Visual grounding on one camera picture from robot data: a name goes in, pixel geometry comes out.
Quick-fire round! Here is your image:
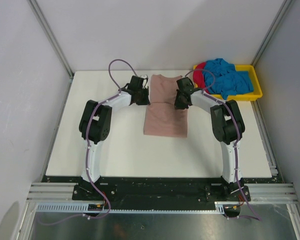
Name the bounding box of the aluminium frame rail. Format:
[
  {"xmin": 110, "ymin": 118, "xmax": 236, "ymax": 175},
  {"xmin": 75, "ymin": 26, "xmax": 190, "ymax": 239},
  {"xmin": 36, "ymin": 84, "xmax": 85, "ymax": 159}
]
[{"xmin": 247, "ymin": 183, "xmax": 298, "ymax": 204}]

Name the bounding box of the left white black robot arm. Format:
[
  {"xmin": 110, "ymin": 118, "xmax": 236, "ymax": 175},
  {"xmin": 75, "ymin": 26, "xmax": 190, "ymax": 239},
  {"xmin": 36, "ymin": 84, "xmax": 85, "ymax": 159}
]
[{"xmin": 79, "ymin": 75, "xmax": 150, "ymax": 200}]

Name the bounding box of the right aluminium corner post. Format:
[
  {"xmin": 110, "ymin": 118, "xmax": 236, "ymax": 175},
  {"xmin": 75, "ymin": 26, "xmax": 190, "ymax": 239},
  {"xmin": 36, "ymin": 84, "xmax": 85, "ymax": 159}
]
[{"xmin": 251, "ymin": 0, "xmax": 295, "ymax": 67}]

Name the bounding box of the yellow plastic bin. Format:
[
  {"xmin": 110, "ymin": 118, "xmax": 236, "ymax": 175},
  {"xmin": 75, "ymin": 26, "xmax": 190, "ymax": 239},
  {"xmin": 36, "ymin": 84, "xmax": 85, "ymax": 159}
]
[{"xmin": 204, "ymin": 64, "xmax": 263, "ymax": 101}]

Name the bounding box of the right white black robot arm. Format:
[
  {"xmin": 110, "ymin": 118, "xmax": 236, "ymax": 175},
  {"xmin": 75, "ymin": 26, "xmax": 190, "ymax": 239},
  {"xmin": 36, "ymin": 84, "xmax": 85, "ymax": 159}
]
[{"xmin": 174, "ymin": 77, "xmax": 246, "ymax": 201}]

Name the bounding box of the aluminium corner post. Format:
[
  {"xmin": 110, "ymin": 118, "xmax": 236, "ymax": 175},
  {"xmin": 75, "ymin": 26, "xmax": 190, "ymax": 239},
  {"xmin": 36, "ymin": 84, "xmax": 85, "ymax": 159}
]
[
  {"xmin": 27, "ymin": 0, "xmax": 74, "ymax": 79},
  {"xmin": 251, "ymin": 0, "xmax": 295, "ymax": 67}
]

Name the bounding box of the blue t shirt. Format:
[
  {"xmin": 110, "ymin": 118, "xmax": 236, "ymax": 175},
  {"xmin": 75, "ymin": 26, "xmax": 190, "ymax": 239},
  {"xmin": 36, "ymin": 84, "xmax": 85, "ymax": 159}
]
[{"xmin": 203, "ymin": 58, "xmax": 254, "ymax": 100}]

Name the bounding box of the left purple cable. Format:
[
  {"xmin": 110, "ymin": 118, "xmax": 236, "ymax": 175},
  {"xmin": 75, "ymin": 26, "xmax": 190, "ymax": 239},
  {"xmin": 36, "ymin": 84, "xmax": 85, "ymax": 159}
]
[{"xmin": 37, "ymin": 59, "xmax": 138, "ymax": 226}]

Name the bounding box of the left aluminium corner post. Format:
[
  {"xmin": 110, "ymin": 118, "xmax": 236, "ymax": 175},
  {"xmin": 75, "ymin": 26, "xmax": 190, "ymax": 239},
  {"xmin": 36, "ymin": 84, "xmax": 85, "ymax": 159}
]
[{"xmin": 27, "ymin": 0, "xmax": 74, "ymax": 79}]

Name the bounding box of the red t shirt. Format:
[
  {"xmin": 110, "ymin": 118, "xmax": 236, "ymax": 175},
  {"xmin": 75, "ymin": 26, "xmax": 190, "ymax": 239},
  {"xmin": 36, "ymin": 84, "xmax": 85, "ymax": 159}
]
[{"xmin": 192, "ymin": 62, "xmax": 207, "ymax": 89}]

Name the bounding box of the grey slotted cable duct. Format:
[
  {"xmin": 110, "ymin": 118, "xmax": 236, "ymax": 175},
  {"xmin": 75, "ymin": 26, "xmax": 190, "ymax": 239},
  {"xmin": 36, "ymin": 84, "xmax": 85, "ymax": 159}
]
[{"xmin": 36, "ymin": 201, "xmax": 240, "ymax": 215}]

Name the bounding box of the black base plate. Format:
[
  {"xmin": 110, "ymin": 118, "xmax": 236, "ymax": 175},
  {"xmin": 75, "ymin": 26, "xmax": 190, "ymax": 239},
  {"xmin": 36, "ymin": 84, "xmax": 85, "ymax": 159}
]
[{"xmin": 72, "ymin": 176, "xmax": 250, "ymax": 202}]

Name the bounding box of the pink t shirt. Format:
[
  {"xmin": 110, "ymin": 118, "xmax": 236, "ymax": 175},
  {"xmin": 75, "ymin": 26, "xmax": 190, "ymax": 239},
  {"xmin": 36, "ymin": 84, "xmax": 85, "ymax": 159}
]
[{"xmin": 143, "ymin": 74, "xmax": 188, "ymax": 138}]

